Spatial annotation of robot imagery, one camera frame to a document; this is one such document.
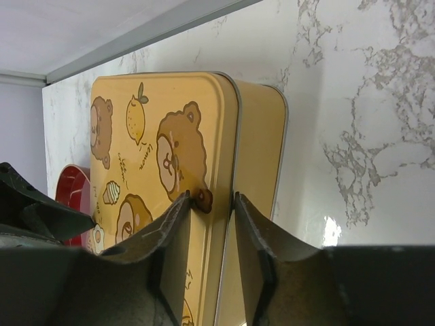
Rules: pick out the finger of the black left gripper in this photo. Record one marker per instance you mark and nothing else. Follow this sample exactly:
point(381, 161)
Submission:
point(25, 211)

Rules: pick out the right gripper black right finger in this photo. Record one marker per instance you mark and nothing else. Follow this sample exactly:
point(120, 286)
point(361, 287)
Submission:
point(286, 281)

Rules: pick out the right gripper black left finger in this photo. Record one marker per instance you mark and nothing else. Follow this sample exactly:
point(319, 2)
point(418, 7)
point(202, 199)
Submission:
point(140, 281)

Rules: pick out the silver tin lid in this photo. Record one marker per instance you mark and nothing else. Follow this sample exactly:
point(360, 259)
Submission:
point(154, 136)

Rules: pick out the gold chocolate tin box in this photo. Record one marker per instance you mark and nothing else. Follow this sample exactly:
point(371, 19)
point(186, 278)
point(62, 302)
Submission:
point(262, 121)

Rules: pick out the red round tray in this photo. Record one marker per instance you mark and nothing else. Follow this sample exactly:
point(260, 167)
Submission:
point(73, 190)

